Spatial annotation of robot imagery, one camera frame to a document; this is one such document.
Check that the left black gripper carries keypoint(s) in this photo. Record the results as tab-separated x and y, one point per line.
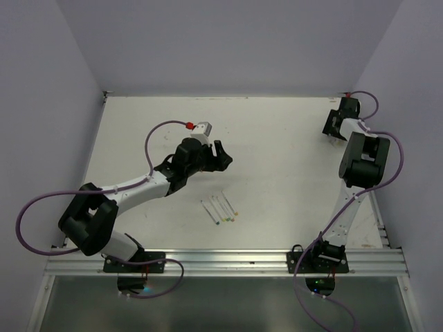
219	162

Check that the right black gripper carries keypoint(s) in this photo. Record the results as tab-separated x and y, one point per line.
329	128

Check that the pink cap marker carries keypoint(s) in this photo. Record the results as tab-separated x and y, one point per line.
233	210

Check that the teal green marker pen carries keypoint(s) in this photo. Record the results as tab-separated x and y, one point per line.
215	221

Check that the light green cap marker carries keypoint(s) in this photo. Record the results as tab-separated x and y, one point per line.
213	198

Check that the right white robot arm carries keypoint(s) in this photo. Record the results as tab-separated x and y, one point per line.
361	169

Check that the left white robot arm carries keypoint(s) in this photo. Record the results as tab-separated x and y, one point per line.
89	219

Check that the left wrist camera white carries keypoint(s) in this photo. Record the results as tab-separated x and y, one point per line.
201	132

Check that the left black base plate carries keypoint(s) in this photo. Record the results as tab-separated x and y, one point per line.
142	262

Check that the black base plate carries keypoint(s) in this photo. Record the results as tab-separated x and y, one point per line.
142	262
314	265

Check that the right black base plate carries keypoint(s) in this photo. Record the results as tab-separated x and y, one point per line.
314	265

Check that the aluminium rail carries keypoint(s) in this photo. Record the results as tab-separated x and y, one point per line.
236	263

